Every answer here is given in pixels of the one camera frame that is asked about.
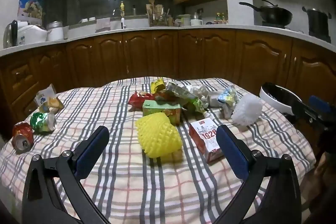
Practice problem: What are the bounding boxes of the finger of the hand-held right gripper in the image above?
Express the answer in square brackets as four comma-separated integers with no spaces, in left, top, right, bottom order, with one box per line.
[290,101,328,126]
[308,95,336,116]

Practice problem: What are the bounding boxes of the brown wooden lower cabinets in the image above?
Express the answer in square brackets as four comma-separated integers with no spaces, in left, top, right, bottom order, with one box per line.
[0,28,336,140]

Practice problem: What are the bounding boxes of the wooden utensil holder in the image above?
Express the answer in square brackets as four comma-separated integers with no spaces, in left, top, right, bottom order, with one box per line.
[146,0,171,27]

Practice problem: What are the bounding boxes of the pale dish cloth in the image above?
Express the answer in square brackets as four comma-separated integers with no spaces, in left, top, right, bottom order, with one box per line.
[95,17,111,32]

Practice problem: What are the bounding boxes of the white rice cooker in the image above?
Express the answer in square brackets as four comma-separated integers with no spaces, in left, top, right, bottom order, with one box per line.
[16,22,48,45]

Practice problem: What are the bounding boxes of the person's right forearm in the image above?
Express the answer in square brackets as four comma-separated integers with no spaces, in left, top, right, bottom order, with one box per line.
[308,153,336,216]

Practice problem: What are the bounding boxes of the white foam fruit net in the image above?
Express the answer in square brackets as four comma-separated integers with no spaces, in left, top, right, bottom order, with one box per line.
[231,95,264,126]

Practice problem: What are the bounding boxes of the green lidded container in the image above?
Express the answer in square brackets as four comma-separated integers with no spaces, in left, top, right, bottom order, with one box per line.
[176,14,191,26]

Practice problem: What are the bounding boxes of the black wok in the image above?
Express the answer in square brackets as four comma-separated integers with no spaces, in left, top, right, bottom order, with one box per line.
[239,0,293,28]

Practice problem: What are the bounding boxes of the yellow crumpled wrapper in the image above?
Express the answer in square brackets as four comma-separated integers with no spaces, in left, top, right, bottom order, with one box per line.
[150,77,166,94]

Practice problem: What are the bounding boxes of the steel electric kettle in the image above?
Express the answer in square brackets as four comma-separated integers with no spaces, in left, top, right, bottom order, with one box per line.
[3,20,18,48]

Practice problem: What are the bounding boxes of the red white paper box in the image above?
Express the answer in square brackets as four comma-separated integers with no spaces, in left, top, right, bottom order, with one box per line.
[189,118,226,164]

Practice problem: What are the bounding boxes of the seasoning bottles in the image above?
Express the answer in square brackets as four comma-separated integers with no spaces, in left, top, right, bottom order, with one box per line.
[214,12,228,24]

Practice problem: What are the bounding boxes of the black cooking pot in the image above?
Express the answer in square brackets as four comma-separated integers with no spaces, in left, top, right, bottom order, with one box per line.
[302,6,332,38]

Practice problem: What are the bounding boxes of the white paper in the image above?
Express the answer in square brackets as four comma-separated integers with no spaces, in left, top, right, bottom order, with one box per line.
[193,85,223,109]

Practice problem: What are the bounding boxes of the plaid blanket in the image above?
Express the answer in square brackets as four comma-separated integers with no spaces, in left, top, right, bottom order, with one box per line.
[0,78,317,224]

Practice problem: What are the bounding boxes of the light blue yellow wrapper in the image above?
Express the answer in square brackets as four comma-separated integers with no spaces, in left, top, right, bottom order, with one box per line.
[217,85,240,119]

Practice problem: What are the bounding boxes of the white kitchen countertop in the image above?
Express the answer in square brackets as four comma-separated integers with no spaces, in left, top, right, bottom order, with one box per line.
[0,23,336,56]

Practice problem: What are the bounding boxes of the red snack wrapper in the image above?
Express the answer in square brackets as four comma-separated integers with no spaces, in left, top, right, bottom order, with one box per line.
[128,91,155,111]

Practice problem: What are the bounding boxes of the green juice carton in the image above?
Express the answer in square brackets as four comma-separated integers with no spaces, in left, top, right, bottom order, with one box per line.
[142,100,182,126]

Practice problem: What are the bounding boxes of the yellow white snack packet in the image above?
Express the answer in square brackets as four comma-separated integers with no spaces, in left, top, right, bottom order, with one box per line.
[34,84,65,113]

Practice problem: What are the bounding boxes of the crushed green can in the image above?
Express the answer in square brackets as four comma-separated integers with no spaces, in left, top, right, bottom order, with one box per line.
[30,112,57,133]

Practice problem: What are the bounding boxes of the crushed red can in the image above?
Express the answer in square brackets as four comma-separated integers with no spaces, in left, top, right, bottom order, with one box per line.
[12,122,34,154]

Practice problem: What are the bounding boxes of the kitchen faucet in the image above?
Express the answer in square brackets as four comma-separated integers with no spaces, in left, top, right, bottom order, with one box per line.
[113,7,126,29]

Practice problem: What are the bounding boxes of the crushed green drink carton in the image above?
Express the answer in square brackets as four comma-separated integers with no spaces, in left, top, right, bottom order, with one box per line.
[157,81,208,114]

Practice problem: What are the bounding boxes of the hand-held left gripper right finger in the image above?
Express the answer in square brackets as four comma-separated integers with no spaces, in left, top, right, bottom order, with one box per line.
[214,124,302,224]

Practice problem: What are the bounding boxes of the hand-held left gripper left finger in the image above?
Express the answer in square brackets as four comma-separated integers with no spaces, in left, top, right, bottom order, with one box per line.
[22,126,111,224]

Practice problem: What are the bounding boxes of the white canister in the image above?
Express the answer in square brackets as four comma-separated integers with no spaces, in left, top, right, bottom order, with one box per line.
[47,21,64,41]

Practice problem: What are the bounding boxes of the white trash bin black liner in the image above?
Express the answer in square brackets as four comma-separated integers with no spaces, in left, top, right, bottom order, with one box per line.
[259,83,305,117]

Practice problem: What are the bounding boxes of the yellow foam fruit net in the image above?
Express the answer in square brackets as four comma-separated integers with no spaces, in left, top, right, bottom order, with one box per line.
[135,113,183,163]

